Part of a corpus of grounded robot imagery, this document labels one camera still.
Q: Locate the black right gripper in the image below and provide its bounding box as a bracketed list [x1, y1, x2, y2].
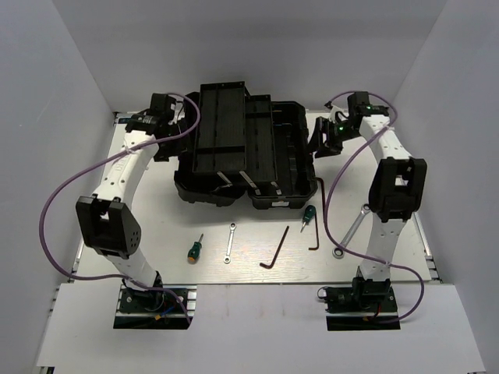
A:
[304, 116, 363, 158]

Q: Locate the black plastic toolbox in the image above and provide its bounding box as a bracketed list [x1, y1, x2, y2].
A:
[174, 81, 317, 210]

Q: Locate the small green stubby screwdriver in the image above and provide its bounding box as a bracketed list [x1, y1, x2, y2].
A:
[300, 205, 317, 231]

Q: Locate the small silver ratchet wrench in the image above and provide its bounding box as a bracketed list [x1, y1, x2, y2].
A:
[224, 222, 237, 264]

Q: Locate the green screwdriver orange cap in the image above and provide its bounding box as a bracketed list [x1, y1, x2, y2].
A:
[187, 234, 203, 263]

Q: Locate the brown hex key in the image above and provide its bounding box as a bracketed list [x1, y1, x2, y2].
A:
[315, 177, 326, 214]
[308, 214, 320, 251]
[260, 224, 290, 270]

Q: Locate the large silver ratchet wrench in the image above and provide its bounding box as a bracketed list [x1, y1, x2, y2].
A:
[332, 203, 370, 259]

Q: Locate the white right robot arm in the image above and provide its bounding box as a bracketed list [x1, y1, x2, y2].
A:
[307, 91, 427, 282]

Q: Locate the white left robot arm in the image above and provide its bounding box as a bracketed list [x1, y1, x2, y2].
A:
[76, 93, 180, 311]

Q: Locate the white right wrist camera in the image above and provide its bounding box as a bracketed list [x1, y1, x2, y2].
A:
[324, 101, 349, 124]

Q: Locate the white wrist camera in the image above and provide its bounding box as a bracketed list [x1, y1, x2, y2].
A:
[324, 101, 349, 124]
[169, 101, 185, 124]

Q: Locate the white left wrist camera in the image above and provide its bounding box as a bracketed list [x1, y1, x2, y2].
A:
[169, 101, 185, 124]

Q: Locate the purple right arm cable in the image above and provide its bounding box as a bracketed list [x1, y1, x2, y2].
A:
[323, 92, 426, 323]

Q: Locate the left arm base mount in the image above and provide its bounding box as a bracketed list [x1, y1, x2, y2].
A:
[113, 285, 197, 330]

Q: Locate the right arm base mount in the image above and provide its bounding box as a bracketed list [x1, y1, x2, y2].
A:
[317, 286, 401, 332]

